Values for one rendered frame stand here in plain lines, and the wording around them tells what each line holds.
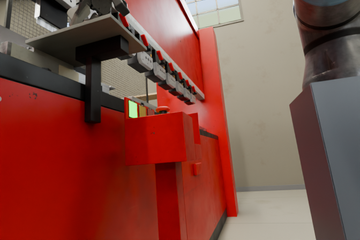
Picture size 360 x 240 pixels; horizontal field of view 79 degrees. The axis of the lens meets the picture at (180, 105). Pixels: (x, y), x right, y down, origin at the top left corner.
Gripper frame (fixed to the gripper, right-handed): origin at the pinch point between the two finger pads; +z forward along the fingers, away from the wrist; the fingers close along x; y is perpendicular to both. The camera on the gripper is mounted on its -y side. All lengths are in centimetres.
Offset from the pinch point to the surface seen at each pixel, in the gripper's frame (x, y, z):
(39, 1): 5.7, 14.1, -1.5
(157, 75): -73, 14, -5
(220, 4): -370, 158, -217
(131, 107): -5.7, -25.1, 9.6
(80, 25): 9.6, -10.5, -1.4
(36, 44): 8.2, 1.3, 8.7
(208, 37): -214, 65, -89
